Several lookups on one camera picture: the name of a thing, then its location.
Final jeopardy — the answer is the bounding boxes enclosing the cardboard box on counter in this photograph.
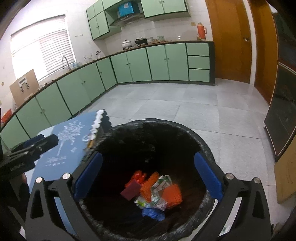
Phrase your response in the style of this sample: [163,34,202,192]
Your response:
[9,69,40,106]

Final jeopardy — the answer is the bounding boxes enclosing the brown wooden door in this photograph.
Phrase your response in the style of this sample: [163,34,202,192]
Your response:
[248,0,279,106]
[205,0,252,84]

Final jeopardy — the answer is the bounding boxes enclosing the blue plastic glove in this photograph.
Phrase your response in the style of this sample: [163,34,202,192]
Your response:
[142,207,166,221]

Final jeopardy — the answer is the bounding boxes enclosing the range hood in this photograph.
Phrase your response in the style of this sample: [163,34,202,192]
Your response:
[109,13,144,27]

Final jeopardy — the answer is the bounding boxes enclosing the green kitchen base cabinets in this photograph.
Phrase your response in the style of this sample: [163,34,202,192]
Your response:
[0,43,188,149]

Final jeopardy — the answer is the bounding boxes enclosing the white green-printed packaging bag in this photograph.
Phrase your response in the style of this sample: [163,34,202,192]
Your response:
[135,175,173,212]

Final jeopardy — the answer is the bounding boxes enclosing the blue box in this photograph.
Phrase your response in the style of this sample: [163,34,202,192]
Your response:
[118,2,136,17]

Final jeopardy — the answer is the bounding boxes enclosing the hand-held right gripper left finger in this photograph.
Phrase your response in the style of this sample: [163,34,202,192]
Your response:
[24,152,104,241]

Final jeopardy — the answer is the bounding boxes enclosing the orange thermos flask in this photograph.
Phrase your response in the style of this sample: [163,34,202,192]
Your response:
[197,22,207,41]

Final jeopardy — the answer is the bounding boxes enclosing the flat cardboard box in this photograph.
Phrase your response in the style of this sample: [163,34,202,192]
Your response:
[273,151,296,204]

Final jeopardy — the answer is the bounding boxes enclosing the orange foam net sleeve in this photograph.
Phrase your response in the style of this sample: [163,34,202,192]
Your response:
[139,171,160,202]

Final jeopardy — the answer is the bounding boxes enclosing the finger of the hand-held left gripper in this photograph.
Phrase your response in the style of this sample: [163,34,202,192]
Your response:
[10,134,59,163]
[14,134,45,149]

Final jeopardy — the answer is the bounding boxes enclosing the dark blue printed tablecloth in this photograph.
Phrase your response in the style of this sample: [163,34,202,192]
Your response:
[23,109,112,183]

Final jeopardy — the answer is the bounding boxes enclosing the orange plastic basin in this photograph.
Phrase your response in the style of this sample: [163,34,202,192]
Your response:
[1,109,12,123]

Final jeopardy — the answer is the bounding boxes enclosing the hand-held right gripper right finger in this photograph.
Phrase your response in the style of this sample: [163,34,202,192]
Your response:
[192,152,271,241]

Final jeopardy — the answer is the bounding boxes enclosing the white window blinds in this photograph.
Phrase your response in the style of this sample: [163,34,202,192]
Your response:
[10,15,75,80]

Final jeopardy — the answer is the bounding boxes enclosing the dark glass-front cabinet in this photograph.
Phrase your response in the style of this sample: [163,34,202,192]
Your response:
[264,11,296,163]

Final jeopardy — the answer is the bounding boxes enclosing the orange sponge block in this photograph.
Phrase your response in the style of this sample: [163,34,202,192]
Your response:
[162,184,183,208]

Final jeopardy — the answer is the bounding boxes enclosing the black bin with bag liner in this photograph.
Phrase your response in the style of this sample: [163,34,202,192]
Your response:
[79,118,223,240]

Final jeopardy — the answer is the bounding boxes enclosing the green wall cabinets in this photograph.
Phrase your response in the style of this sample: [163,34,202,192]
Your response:
[86,0,191,40]

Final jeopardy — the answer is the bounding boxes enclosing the green drawer stack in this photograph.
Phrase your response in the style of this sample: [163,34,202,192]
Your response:
[186,42,211,82]

